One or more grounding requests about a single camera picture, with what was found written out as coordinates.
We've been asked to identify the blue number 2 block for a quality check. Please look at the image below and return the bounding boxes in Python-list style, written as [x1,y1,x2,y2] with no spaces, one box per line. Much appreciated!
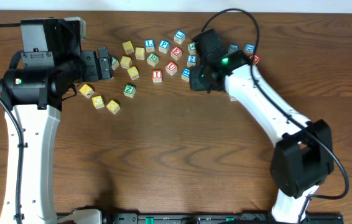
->
[187,55,197,67]

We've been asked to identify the red letter I block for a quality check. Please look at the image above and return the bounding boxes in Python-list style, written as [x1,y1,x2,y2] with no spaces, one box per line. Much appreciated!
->
[152,70,162,83]

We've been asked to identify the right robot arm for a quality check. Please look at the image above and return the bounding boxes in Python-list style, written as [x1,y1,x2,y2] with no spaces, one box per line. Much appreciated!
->
[190,29,334,223]

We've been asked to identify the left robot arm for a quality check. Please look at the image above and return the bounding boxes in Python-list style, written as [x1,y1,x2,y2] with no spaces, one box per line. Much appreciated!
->
[0,17,113,223]

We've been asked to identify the green block near left gripper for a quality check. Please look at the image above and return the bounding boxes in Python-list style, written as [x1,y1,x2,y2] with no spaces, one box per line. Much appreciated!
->
[111,57,119,70]

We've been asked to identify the blue letter H block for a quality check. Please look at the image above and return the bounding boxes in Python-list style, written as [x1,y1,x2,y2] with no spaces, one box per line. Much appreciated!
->
[181,67,190,82]

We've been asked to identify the yellow block middle left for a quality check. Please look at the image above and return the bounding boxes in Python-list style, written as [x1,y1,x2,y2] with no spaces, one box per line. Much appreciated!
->
[120,56,132,69]

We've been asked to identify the yellow letter K block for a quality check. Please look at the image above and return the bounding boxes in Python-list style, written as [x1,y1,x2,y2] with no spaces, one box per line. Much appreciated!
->
[79,84,95,98]

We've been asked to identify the green number 4 block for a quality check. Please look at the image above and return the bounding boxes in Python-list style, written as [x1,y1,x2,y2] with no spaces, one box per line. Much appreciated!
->
[188,42,197,55]

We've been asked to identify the red letter U block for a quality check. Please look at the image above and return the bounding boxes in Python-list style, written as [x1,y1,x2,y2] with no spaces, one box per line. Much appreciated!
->
[165,61,178,76]

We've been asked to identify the yellow block lower middle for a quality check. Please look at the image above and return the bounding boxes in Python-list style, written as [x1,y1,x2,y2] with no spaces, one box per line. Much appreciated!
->
[127,66,140,80]

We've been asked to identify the yellow block top left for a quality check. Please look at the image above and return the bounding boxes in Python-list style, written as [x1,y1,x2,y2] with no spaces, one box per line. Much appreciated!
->
[122,40,134,55]

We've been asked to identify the yellow letter C block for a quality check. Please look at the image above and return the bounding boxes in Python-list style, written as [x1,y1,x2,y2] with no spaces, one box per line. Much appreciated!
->
[92,96,104,109]

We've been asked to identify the red letter E block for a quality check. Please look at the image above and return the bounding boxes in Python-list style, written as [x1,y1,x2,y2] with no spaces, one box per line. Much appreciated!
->
[170,46,183,60]

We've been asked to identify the green letter Z block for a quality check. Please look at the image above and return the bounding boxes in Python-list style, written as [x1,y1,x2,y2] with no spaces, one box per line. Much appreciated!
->
[123,84,136,98]

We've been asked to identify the blue letter S block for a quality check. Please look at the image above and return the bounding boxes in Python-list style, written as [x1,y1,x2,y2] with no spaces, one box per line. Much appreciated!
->
[228,44,239,53]

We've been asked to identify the yellow letter S block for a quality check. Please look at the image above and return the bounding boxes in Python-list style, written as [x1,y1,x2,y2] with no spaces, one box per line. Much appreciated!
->
[135,47,146,60]

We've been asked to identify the yellow letter O block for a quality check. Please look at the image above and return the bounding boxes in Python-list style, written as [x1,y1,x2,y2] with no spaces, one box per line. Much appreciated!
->
[106,100,121,114]

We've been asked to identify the blue block top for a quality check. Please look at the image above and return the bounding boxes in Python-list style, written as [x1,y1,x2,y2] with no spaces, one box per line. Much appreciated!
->
[174,30,186,45]

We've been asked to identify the blue letter P block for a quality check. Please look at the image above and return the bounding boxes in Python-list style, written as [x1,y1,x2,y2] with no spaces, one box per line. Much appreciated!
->
[159,40,170,54]

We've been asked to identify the green letter R block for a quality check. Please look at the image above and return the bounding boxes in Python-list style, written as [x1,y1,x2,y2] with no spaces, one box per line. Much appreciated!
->
[147,53,159,67]

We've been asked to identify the blue letter L block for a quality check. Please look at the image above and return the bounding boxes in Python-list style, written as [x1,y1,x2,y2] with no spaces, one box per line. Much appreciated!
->
[144,39,155,52]

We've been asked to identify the red letter M block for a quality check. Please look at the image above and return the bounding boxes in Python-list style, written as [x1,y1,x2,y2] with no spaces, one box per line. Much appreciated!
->
[250,55,260,65]

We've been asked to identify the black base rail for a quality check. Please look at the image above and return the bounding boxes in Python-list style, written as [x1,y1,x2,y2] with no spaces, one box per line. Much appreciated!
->
[56,212,344,224]

